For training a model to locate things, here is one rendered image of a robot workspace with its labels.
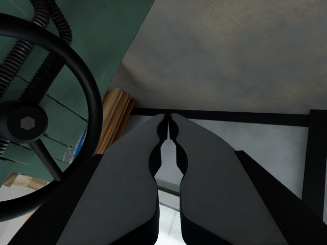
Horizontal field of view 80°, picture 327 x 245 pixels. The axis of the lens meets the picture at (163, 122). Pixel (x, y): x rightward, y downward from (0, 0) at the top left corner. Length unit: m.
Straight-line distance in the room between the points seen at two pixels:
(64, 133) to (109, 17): 0.37
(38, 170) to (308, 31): 1.11
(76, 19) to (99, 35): 0.08
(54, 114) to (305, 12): 0.97
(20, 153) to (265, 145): 1.41
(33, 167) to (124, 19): 0.52
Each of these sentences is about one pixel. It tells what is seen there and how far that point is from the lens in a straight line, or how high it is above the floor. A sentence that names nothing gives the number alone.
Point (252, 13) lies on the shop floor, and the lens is 1.05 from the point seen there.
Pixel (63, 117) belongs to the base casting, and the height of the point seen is 0.74.
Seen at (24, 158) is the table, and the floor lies 0.86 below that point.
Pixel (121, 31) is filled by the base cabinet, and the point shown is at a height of 0.40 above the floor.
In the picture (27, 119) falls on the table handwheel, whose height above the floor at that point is 0.81.
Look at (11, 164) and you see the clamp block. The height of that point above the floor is 0.88.
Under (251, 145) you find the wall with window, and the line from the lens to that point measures 1.57.
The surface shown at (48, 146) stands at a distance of 0.58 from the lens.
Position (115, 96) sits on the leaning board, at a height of 0.10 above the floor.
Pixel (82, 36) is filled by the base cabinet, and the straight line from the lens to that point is 0.63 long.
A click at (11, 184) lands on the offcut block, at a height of 0.92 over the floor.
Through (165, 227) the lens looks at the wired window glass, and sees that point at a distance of 1.73.
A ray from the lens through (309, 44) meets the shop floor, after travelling 1.16.
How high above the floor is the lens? 0.84
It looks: 20 degrees down
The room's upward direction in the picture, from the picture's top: 158 degrees counter-clockwise
